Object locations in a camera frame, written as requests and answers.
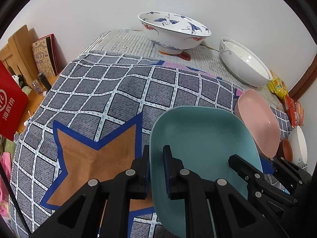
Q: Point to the small brown bowl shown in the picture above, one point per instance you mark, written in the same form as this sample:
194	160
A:
286	150

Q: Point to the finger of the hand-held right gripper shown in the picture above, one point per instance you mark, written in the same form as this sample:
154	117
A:
284	166
250	173

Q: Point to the red chip bag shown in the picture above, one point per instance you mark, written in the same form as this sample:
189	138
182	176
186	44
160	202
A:
294	111

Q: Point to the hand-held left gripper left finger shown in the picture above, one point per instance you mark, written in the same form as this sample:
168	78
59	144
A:
147	178

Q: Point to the small clear bottle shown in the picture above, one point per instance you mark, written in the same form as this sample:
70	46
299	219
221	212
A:
37	88

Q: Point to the grey checkered cloth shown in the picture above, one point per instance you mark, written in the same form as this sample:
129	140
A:
99	91

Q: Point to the red paper bag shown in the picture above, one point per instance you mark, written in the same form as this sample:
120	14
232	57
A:
11	104

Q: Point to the yellow chip bag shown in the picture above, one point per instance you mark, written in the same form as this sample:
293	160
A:
277	85

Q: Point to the teal square plate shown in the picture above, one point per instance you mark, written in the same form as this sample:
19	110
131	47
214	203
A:
198	138

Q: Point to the black cylinder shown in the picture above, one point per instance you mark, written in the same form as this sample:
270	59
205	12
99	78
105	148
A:
44	80

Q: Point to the small white bowl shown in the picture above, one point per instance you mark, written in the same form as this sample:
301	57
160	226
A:
299	141

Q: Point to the illustrated notebook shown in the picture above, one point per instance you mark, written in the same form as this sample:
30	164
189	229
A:
44	57

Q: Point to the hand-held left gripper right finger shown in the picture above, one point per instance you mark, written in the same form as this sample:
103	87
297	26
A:
166	176

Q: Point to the pink square plate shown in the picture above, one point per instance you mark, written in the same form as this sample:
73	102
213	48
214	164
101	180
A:
257	116

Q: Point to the large white grey-patterned bowl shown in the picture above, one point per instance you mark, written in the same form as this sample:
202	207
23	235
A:
237	62

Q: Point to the wooden door frame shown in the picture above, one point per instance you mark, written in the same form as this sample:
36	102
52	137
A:
305	79

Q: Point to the crane patterned porcelain bowl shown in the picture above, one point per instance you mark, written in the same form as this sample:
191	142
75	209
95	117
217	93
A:
171	36

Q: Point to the pink cloth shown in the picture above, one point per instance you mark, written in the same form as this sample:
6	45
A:
5	178

